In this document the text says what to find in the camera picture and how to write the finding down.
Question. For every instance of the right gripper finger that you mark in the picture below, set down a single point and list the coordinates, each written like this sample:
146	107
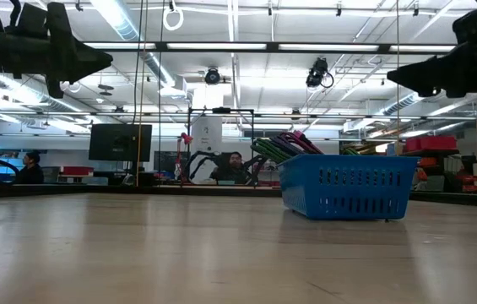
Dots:
415	71
415	84

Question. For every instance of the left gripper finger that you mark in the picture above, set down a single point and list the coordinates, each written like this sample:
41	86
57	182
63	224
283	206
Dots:
86	57
88	72

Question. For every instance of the background black robot arm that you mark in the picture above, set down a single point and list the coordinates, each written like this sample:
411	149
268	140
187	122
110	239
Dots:
198	155
259	159

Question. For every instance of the red storage bin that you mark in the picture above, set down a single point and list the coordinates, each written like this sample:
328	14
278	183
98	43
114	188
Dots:
432	143

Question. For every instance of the black monitor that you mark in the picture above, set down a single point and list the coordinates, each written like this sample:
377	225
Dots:
120	142

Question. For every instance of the person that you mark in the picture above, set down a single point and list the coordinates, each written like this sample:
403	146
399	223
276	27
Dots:
231	164
31	169

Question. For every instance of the red desk lamp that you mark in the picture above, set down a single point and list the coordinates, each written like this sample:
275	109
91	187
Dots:
186	138

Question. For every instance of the blue plastic basket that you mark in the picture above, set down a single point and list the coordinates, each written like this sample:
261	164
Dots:
348	190

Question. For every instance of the white pillar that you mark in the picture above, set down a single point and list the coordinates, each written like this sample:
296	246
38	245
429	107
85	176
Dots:
206	139

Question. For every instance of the overhead light bar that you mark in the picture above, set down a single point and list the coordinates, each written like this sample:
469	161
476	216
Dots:
272	47

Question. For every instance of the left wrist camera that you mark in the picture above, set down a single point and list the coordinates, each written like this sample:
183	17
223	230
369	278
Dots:
33	19

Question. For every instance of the black dome ceiling camera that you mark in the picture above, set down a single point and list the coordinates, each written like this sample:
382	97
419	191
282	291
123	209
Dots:
212	77

